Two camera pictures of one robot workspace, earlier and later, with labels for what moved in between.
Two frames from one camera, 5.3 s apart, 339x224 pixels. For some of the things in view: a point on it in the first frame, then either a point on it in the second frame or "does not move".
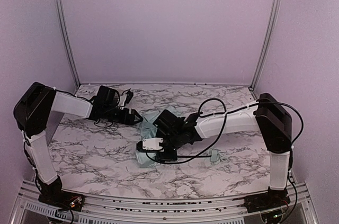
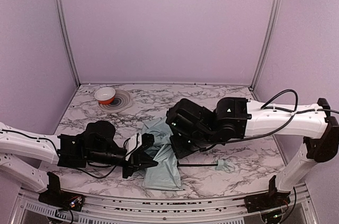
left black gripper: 130,116 → 133,164
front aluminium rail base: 29,208 does not move
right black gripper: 164,152 → 181,147
